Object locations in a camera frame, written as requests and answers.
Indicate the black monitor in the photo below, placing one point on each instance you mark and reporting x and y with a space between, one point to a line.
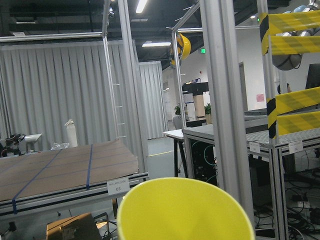
313 76

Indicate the yellow black hazard tape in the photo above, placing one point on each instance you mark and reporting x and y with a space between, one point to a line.
291 107

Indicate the neighbouring brown covered table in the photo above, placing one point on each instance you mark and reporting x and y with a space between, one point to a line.
48 180

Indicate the grey curtain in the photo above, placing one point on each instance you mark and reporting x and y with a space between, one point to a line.
42 86

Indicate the yellow hard hat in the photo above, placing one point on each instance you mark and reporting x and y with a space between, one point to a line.
183 48

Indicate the aluminium frame post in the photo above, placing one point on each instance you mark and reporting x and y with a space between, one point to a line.
223 71

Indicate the yellow plastic cup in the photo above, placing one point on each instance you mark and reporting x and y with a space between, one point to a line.
174 208

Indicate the aluminium slatted workbench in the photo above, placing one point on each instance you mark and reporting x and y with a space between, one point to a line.
278 183

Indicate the white bottle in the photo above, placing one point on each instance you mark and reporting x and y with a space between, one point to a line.
71 133

